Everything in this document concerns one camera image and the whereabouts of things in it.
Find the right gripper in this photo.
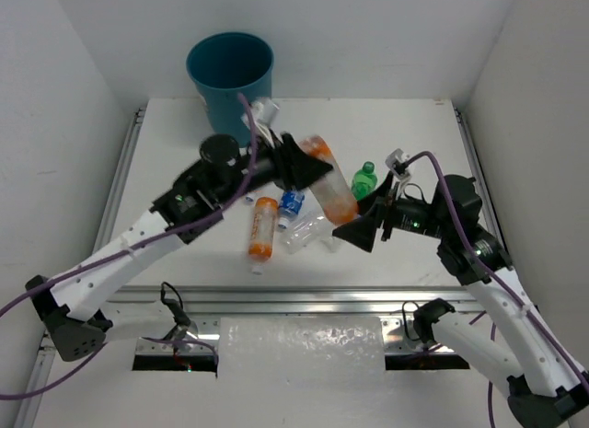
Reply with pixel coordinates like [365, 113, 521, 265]
[332, 169, 451, 250]

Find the orange bottle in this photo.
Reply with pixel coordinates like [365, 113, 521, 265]
[248, 197, 278, 274]
[299, 135, 358, 226]

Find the clear bottle white cap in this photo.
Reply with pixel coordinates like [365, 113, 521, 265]
[281, 209, 334, 254]

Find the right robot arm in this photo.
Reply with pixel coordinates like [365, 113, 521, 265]
[332, 175, 588, 427]

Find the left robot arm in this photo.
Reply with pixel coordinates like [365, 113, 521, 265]
[26, 133, 333, 362]

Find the teal plastic bin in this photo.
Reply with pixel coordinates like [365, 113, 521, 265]
[186, 32, 274, 147]

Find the green plastic bottle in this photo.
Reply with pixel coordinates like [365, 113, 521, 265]
[351, 161, 377, 201]

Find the clear bottle blue label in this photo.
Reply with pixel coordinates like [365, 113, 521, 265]
[277, 191, 305, 229]

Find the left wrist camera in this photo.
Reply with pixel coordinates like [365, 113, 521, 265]
[250, 97, 280, 128]

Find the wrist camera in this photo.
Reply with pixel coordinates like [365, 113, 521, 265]
[250, 97, 280, 128]
[385, 148, 411, 182]

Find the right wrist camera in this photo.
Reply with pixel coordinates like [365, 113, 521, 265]
[385, 148, 411, 182]

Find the aluminium front rail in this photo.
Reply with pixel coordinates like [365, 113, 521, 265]
[105, 284, 479, 317]

